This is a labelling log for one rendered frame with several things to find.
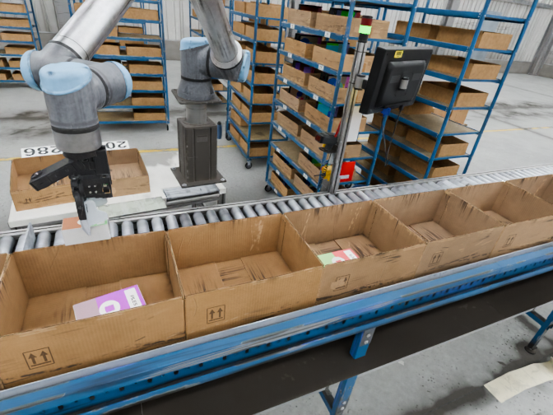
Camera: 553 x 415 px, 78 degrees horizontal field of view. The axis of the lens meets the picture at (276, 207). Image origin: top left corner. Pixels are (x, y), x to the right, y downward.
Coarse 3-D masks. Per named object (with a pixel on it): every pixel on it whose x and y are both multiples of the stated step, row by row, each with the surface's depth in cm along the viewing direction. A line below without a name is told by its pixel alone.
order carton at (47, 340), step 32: (32, 256) 92; (64, 256) 96; (96, 256) 100; (128, 256) 104; (160, 256) 108; (0, 288) 79; (32, 288) 97; (64, 288) 101; (96, 288) 103; (160, 288) 105; (0, 320) 77; (32, 320) 91; (64, 320) 92; (96, 320) 75; (128, 320) 79; (160, 320) 83; (0, 352) 70; (32, 352) 73; (64, 352) 76; (96, 352) 80; (128, 352) 84
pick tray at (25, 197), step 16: (16, 160) 178; (32, 160) 181; (48, 160) 185; (16, 176) 178; (16, 192) 151; (32, 192) 154; (48, 192) 158; (64, 192) 162; (16, 208) 154; (32, 208) 158
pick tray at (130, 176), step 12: (108, 156) 199; (120, 156) 202; (132, 156) 205; (120, 168) 199; (132, 168) 201; (144, 168) 187; (120, 180) 171; (132, 180) 174; (144, 180) 177; (120, 192) 174; (132, 192) 177; (144, 192) 180
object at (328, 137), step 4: (316, 136) 187; (320, 136) 184; (324, 136) 184; (328, 136) 185; (332, 136) 186; (316, 140) 187; (320, 140) 184; (324, 140) 185; (328, 140) 186; (332, 140) 187; (336, 140) 188; (324, 144) 189; (328, 144) 189; (332, 144) 189; (324, 148) 190; (328, 148) 190
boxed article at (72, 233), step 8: (64, 224) 83; (72, 224) 83; (80, 224) 84; (96, 224) 84; (104, 224) 84; (64, 232) 82; (72, 232) 82; (80, 232) 83; (96, 232) 85; (104, 232) 85; (64, 240) 83; (72, 240) 83; (80, 240) 84; (88, 240) 85; (96, 240) 86
